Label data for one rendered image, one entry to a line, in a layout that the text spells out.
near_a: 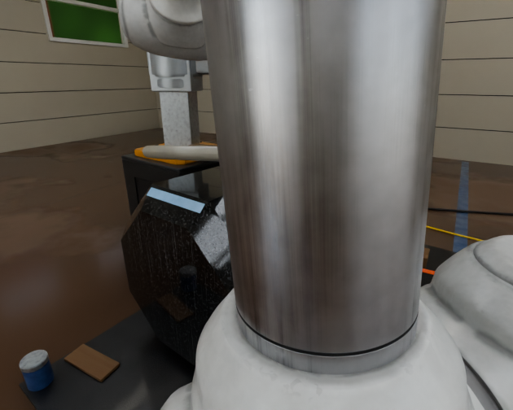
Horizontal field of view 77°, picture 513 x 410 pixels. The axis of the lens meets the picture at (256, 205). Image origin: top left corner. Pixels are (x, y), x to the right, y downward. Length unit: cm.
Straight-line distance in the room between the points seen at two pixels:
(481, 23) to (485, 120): 136
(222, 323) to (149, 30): 51
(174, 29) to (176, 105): 160
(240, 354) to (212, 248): 96
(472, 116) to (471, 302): 583
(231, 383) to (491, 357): 18
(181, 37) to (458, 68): 563
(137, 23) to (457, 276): 56
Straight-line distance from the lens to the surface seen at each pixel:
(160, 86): 216
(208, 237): 113
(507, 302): 28
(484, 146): 616
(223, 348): 18
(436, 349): 19
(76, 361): 182
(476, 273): 30
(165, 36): 61
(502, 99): 609
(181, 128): 219
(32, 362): 173
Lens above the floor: 123
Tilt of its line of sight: 22 degrees down
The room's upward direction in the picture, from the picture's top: straight up
